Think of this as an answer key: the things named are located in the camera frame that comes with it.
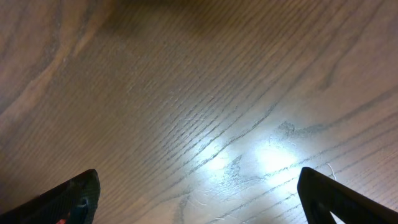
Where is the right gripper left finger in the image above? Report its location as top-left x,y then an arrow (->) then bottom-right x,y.
1,169 -> 101,224

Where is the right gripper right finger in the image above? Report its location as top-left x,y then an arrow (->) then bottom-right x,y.
297,167 -> 397,223

